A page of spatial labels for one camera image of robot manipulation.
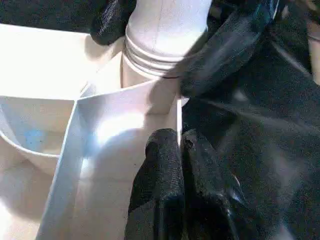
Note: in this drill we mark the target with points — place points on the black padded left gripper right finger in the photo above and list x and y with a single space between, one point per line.
212 200

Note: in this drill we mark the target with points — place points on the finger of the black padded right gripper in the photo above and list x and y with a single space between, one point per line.
110 22
220 55

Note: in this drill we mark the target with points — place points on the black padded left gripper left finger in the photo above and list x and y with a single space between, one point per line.
160 190

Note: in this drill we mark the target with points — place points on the white plastic table leg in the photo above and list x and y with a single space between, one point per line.
165 32

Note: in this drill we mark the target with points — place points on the white plastic table top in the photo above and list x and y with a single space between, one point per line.
75 125

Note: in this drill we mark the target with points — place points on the black work mat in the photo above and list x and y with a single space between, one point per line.
262 137

